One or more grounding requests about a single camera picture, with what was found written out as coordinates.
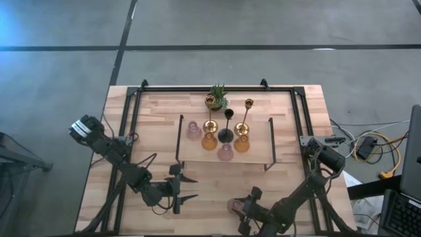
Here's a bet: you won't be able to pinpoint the dark grey laptop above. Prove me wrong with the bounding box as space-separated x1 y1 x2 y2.
377 104 421 237

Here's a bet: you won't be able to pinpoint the tall gold candlestick holder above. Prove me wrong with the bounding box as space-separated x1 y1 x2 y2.
234 97 255 138
203 94 219 134

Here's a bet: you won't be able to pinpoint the black stand base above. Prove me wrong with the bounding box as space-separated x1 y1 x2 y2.
0 131 54 237

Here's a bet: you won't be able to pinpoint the succulent plant in black pot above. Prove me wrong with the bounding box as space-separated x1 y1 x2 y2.
209 83 230 112

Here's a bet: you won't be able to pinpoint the black power adapter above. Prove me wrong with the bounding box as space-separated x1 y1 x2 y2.
357 136 380 161

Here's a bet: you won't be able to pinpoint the wooden riser shelf black legs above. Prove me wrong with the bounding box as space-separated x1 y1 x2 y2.
175 114 277 172

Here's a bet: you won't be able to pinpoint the white cable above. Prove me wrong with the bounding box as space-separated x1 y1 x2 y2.
330 119 411 159

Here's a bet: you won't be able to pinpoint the white paper sheet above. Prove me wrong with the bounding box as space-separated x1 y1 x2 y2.
341 170 384 233

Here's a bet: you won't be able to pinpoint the black aluminium table frame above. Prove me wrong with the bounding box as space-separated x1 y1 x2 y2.
78 78 355 235

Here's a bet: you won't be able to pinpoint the tall black candlestick holder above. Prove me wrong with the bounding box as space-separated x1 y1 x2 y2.
217 108 235 144

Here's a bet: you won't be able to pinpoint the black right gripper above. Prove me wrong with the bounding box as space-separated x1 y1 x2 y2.
230 186 264 236

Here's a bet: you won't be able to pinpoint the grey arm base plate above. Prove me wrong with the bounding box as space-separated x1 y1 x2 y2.
299 134 345 148
114 135 134 147

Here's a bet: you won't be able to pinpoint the black desk bar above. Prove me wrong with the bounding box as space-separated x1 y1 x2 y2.
347 175 403 201

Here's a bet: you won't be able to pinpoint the yellow power cable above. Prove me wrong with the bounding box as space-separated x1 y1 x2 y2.
353 130 403 180

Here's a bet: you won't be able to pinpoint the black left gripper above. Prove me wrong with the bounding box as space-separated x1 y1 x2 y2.
152 163 199 215

